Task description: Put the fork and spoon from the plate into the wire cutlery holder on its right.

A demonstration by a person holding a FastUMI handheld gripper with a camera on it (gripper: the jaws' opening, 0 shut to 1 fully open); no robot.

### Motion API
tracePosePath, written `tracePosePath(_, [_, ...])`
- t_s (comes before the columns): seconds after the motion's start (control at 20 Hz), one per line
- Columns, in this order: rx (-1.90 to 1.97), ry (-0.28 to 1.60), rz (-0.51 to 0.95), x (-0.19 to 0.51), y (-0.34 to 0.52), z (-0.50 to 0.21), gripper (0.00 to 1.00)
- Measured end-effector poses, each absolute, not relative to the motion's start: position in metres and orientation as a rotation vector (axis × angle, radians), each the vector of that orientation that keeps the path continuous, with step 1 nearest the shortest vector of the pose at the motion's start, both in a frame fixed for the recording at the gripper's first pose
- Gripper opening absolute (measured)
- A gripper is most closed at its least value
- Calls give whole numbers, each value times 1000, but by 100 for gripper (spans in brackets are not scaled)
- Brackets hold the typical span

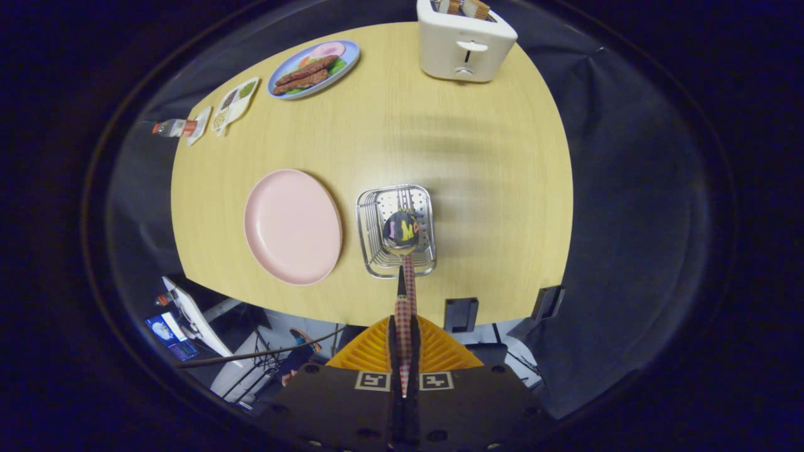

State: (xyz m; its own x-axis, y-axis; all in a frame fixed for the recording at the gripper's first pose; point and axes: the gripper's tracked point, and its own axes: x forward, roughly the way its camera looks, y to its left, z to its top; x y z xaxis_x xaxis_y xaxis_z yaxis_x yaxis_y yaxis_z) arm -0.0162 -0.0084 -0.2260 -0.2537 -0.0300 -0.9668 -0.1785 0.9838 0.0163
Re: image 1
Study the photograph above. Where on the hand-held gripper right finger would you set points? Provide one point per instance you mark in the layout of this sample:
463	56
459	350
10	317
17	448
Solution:
477	408

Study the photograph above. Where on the metal mesh basket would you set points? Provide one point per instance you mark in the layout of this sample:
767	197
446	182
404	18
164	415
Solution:
370	245

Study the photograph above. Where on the white divided seasoning dish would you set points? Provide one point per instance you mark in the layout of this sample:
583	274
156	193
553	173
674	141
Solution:
233	107

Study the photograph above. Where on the pink plate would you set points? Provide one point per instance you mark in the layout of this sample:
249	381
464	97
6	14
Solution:
292	226

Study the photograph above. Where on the toast slice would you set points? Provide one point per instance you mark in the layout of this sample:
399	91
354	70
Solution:
449	6
476	8

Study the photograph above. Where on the brown sausage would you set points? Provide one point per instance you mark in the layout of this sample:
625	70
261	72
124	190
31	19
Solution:
309	68
301	82

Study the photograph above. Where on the white board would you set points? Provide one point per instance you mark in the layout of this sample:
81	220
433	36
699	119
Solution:
198	317

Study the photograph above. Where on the small white square coaster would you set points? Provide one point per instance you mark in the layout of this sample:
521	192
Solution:
202	122

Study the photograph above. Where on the black backdrop cloth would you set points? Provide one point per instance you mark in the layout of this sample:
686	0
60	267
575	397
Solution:
628	188

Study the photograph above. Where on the person's shoe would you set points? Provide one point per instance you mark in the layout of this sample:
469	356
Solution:
304	339

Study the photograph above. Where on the clear bottle with red cap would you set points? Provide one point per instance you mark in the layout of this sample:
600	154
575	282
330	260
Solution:
176	128

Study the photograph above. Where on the pink ham slice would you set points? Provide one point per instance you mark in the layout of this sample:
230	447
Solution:
328	49

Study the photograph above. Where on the blue lit screen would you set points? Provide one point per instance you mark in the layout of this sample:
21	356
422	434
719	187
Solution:
168	331

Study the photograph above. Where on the black table clamp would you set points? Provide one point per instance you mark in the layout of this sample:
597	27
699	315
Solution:
460	315
548	304

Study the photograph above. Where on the white toaster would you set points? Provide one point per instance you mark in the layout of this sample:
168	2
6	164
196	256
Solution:
452	50

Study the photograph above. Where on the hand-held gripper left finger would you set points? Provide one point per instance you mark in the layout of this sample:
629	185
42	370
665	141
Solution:
339	408

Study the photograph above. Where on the blue food plate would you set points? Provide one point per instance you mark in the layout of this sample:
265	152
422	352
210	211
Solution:
348	53

